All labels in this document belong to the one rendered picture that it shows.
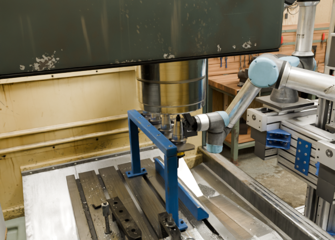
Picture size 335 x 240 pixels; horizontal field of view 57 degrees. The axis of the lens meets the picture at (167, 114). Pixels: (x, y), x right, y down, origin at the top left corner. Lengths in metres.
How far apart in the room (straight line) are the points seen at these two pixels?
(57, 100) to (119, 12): 1.21
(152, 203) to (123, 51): 0.90
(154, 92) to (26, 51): 0.26
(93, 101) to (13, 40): 1.24
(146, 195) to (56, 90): 0.72
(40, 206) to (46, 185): 0.12
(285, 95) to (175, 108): 1.20
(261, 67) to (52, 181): 1.19
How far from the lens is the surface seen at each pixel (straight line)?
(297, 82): 1.29
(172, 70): 0.63
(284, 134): 1.78
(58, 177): 1.79
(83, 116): 1.74
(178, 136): 1.08
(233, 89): 3.23
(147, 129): 1.19
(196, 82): 0.65
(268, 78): 1.26
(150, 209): 1.31
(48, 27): 0.52
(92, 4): 0.52
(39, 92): 1.69
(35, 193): 1.75
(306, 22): 1.87
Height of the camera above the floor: 1.66
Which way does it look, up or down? 19 degrees down
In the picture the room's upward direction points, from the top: 2 degrees counter-clockwise
